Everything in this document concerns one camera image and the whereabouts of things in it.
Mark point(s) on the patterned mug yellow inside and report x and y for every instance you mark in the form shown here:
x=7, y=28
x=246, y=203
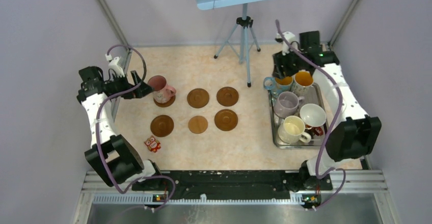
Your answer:
x=302, y=82

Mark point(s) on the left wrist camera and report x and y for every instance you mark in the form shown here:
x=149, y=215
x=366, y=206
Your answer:
x=116, y=65

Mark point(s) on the pink mug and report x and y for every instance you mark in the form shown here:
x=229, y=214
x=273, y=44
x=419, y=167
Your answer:
x=163, y=92

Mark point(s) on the light wooden coaster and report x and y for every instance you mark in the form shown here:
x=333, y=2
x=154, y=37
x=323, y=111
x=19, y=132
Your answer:
x=198, y=124

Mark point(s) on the blue mug yellow inside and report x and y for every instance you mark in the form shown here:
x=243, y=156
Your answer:
x=277, y=85

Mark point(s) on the metal tray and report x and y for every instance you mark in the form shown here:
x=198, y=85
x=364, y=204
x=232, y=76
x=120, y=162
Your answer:
x=312, y=96

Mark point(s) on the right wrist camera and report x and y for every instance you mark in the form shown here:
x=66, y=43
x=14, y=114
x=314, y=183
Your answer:
x=288, y=41

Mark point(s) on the red owl figurine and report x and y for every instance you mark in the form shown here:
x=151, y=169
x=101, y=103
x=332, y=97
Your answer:
x=152, y=144

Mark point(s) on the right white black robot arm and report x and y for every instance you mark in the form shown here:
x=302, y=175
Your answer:
x=352, y=133

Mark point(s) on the white red mug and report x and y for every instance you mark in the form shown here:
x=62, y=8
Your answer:
x=314, y=118

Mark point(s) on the lilac mug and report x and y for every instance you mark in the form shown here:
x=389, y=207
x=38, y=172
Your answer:
x=287, y=104

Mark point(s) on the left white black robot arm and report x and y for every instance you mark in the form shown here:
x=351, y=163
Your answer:
x=110, y=155

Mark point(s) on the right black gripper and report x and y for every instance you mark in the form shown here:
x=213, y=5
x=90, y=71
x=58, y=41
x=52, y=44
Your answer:
x=280, y=69

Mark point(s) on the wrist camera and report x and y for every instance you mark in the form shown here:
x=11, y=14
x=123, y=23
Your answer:
x=116, y=65
x=288, y=41

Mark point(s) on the cream mug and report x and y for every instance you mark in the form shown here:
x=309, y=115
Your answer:
x=293, y=130

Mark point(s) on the grey cable duct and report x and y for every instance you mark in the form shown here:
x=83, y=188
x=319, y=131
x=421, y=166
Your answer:
x=150, y=199

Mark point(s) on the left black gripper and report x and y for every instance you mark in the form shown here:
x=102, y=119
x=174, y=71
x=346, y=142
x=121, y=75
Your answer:
x=142, y=90

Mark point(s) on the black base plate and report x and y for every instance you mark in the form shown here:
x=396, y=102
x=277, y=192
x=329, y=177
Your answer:
x=244, y=185

